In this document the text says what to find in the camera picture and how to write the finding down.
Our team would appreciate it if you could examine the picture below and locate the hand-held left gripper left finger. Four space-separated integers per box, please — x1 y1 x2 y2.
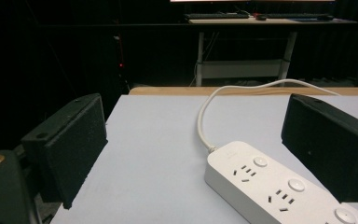
21 92 109 210

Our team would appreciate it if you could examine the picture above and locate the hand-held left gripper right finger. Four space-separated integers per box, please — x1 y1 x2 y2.
281 93 358 203

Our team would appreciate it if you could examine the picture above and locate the white power strip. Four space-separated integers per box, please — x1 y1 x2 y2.
204 140 358 224

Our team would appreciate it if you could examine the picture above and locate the white-legged wooden desk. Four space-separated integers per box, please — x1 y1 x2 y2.
187 17 358 88

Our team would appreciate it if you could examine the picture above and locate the blue mouse pad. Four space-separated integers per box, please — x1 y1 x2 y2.
287 18 344 23

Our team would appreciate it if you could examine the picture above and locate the black keyboard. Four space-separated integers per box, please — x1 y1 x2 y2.
265 12 330 20
184 12 251 21

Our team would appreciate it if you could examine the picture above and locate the white power strip cable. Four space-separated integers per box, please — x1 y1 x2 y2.
197 77 341 153

